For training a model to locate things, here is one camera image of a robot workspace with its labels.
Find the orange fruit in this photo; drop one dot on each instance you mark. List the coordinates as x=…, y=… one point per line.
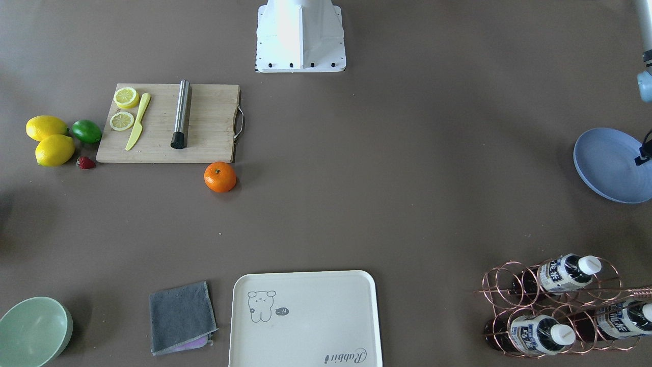
x=220, y=177

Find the blue round plate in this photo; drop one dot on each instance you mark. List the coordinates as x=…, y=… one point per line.
x=604, y=159

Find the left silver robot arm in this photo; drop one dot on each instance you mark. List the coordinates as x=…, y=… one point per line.
x=643, y=11

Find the cream rabbit tray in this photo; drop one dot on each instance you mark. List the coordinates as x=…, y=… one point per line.
x=327, y=318

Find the steel cylinder black tip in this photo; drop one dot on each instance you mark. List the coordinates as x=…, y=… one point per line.
x=178, y=140

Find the yellow plastic knife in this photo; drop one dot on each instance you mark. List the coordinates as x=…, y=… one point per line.
x=137, y=125

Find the grey folded cloth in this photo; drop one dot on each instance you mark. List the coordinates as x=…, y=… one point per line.
x=181, y=318

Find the lemon slice lower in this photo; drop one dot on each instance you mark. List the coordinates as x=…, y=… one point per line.
x=121, y=121

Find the lemon slice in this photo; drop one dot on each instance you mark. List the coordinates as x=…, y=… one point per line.
x=126, y=98
x=121, y=121

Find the lemon slice upper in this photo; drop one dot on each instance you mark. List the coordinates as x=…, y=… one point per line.
x=126, y=98

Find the red strawberry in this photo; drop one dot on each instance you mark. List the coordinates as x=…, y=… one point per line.
x=85, y=163

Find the green lime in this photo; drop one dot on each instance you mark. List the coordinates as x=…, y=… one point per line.
x=86, y=131

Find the tea bottle front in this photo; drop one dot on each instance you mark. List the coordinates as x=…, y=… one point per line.
x=529, y=336

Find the tea bottle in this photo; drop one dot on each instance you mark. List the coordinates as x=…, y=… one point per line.
x=570, y=272
x=529, y=336
x=620, y=320

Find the tea bottle middle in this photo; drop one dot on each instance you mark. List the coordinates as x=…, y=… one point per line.
x=570, y=272

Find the yellow lemon lower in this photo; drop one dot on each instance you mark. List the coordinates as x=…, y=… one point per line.
x=55, y=150

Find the yellow lemon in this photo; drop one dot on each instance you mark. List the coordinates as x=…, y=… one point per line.
x=55, y=150
x=40, y=127

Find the yellow lemon upper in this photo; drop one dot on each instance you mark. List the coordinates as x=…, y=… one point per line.
x=40, y=127

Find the tea bottle back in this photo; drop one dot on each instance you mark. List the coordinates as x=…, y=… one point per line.
x=620, y=320

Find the green bowl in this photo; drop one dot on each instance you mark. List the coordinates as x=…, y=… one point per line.
x=34, y=332

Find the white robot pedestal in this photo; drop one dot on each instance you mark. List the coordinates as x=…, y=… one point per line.
x=300, y=37

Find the copper wire bottle rack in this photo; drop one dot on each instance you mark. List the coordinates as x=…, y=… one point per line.
x=606, y=288

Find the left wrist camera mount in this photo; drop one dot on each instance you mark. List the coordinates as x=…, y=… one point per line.
x=644, y=151

